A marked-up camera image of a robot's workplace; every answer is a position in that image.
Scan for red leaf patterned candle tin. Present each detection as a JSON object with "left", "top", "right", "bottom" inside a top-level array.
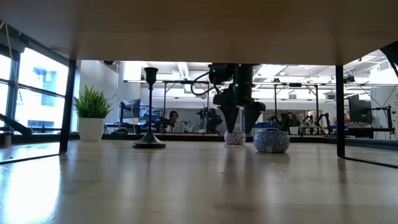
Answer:
[{"left": 223, "top": 131, "right": 248, "bottom": 146}]

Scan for raised wooden shelf black legs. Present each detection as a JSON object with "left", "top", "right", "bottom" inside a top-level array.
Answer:
[{"left": 0, "top": 0, "right": 398, "bottom": 169}]

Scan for light blue patterned candle tin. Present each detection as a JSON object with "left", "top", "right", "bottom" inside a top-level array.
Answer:
[{"left": 252, "top": 127, "right": 291, "bottom": 154}]

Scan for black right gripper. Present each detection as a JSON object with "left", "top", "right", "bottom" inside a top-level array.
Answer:
[{"left": 213, "top": 64, "right": 267, "bottom": 136}]

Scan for black computer monitor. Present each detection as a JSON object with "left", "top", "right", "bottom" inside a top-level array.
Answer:
[{"left": 348, "top": 93, "right": 373, "bottom": 125}]

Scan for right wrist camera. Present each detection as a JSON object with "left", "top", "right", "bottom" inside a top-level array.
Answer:
[{"left": 208, "top": 63, "right": 234, "bottom": 85}]

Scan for black table frame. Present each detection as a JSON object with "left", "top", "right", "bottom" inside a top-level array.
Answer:
[{"left": 0, "top": 132, "right": 398, "bottom": 150}]

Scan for person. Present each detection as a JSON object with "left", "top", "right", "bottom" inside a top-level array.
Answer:
[
  {"left": 279, "top": 111, "right": 299, "bottom": 132},
  {"left": 167, "top": 110, "right": 185, "bottom": 133}
]

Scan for green plant in white pot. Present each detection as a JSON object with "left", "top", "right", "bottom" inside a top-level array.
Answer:
[{"left": 73, "top": 84, "right": 114, "bottom": 142}]

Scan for black metal candlestick holder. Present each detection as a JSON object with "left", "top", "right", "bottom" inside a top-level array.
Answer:
[{"left": 132, "top": 66, "right": 167, "bottom": 149}]

